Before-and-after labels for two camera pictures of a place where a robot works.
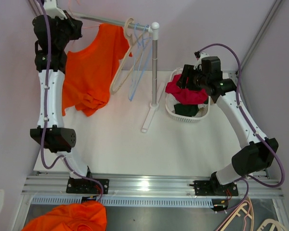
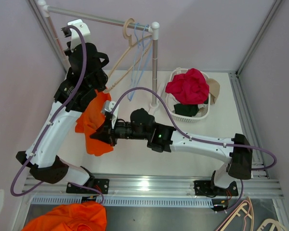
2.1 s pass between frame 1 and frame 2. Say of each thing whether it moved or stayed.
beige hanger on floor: stayed
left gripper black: moved
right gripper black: moved
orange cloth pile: stayed
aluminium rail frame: stayed
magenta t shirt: stayed
